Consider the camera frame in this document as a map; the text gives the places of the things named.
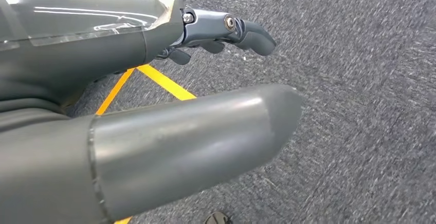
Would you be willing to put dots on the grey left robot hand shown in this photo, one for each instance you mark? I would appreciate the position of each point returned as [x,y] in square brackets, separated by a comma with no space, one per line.
[170,140]

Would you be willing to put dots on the yellow floor tape square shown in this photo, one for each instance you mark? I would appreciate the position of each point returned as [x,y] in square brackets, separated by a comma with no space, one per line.
[163,83]

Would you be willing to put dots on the dark round object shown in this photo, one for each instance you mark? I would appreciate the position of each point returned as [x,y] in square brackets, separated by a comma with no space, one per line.
[218,219]

